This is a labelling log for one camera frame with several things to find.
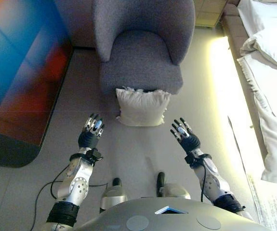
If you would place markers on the robot right leg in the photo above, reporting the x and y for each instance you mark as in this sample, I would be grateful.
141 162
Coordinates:
175 190

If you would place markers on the white fringed cushion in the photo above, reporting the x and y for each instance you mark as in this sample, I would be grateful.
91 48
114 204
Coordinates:
143 108

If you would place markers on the white patterned rug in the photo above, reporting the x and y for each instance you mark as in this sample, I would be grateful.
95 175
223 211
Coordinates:
273 207

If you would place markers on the grey fabric armchair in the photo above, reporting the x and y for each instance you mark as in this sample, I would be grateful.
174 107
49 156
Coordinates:
140 55

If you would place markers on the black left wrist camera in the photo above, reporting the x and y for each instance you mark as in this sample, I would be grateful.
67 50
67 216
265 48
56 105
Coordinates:
95 154

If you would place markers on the beige bed frame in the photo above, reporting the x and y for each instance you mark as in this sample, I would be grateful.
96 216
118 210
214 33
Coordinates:
234 31

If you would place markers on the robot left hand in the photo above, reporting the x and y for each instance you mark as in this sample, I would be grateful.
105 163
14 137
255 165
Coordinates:
87 140

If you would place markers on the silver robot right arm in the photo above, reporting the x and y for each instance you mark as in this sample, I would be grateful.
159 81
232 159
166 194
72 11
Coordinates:
215 185

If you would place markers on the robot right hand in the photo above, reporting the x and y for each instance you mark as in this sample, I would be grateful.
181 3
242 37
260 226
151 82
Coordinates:
190 142

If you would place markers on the robot left leg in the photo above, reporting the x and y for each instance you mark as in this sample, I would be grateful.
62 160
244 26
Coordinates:
114 195

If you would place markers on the grey robot torso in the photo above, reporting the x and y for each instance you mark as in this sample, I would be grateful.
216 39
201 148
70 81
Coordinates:
172 221

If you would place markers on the robot leg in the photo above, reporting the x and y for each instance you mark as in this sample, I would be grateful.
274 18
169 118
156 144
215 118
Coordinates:
175 190
114 195

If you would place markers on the glossy reflective cabinet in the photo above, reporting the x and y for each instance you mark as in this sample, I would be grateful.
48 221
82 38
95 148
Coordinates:
15 72

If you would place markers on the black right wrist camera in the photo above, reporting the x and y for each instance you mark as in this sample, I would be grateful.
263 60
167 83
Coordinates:
196 159

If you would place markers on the bed with white bedding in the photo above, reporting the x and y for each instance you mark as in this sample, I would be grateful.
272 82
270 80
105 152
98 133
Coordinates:
268 79

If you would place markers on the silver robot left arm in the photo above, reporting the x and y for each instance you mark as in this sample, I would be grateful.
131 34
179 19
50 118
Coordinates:
76 185

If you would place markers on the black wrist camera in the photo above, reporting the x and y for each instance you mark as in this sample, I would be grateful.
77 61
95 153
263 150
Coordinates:
196 159
95 154

